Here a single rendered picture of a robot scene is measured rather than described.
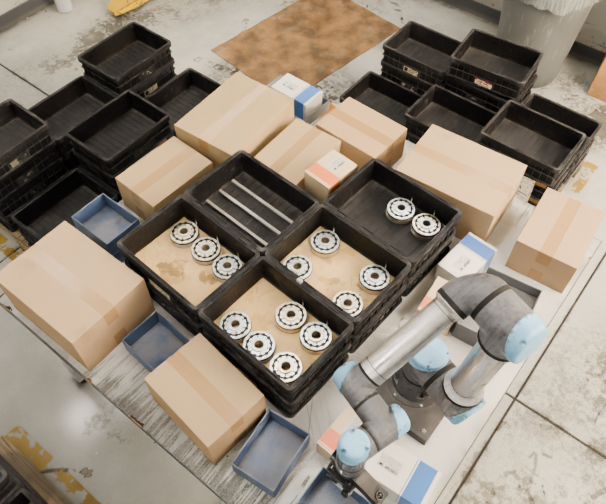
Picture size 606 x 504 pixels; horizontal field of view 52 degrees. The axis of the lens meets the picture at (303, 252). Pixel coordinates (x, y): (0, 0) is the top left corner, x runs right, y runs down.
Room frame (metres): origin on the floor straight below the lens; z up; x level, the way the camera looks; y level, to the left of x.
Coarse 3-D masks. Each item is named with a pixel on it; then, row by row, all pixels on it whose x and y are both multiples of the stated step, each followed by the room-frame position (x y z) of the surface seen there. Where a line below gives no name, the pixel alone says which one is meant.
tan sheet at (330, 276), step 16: (304, 240) 1.33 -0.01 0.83; (288, 256) 1.26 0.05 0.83; (336, 256) 1.26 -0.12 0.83; (352, 256) 1.26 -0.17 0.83; (320, 272) 1.19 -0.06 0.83; (336, 272) 1.19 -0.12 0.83; (352, 272) 1.19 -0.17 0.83; (320, 288) 1.13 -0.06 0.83; (336, 288) 1.13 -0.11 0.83; (352, 288) 1.13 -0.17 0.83; (368, 304) 1.07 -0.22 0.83
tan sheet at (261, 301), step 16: (256, 288) 1.13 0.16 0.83; (272, 288) 1.13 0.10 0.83; (240, 304) 1.07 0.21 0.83; (256, 304) 1.07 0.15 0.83; (272, 304) 1.07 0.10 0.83; (256, 320) 1.01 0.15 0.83; (272, 320) 1.01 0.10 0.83; (272, 336) 0.95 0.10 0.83; (288, 336) 0.95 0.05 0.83; (336, 336) 0.95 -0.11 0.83; (304, 352) 0.89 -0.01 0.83; (288, 368) 0.84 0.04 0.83; (304, 368) 0.84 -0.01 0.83
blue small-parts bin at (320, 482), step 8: (320, 472) 0.52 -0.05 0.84; (320, 480) 0.51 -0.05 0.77; (328, 480) 0.51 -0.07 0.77; (312, 488) 0.49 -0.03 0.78; (320, 488) 0.49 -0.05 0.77; (328, 488) 0.49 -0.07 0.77; (336, 488) 0.49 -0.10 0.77; (304, 496) 0.46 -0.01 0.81; (312, 496) 0.47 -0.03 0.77; (320, 496) 0.47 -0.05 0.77; (328, 496) 0.47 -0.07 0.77; (336, 496) 0.47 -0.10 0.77; (352, 496) 0.47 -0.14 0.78; (360, 496) 0.45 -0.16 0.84
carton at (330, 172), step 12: (324, 156) 1.65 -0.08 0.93; (336, 156) 1.65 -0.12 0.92; (312, 168) 1.59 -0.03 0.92; (324, 168) 1.59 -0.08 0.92; (336, 168) 1.59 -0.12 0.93; (348, 168) 1.59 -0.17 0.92; (312, 180) 1.55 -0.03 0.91; (324, 180) 1.53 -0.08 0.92; (336, 180) 1.53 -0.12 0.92; (324, 192) 1.51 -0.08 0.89
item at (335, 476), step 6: (336, 450) 0.52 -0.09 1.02; (330, 456) 0.50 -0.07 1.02; (330, 462) 0.51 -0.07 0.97; (330, 468) 0.49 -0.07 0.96; (336, 468) 0.48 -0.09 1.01; (324, 474) 0.49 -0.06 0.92; (330, 474) 0.48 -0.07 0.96; (336, 474) 0.48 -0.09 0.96; (360, 474) 0.46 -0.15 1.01; (336, 480) 0.47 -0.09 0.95; (342, 480) 0.46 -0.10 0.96; (348, 480) 0.46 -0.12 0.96; (342, 486) 0.45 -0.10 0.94; (348, 486) 0.45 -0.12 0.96; (354, 486) 0.46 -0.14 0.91
